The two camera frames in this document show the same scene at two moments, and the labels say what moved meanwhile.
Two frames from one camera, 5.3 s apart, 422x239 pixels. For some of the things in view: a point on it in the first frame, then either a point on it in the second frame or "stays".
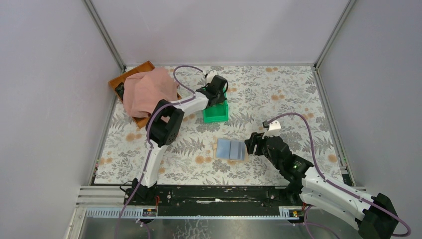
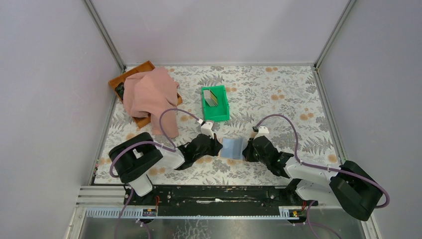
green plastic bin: [218, 112] stays
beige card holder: [230, 150] stays
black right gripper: [259, 145] → [257, 149]
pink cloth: [143, 90] stays
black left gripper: [219, 97] → [207, 145]
